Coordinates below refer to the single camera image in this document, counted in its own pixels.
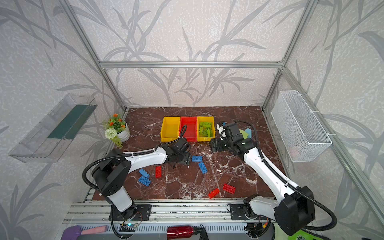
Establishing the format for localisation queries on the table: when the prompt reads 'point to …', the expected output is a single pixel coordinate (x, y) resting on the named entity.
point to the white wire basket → (304, 139)
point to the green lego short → (209, 133)
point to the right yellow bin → (205, 119)
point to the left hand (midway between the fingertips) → (187, 154)
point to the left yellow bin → (170, 129)
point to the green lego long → (202, 130)
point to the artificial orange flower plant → (113, 126)
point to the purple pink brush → (73, 232)
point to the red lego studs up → (158, 172)
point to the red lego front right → (229, 188)
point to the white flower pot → (124, 134)
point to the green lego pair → (205, 124)
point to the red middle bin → (191, 131)
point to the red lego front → (214, 193)
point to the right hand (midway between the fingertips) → (216, 138)
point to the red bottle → (179, 232)
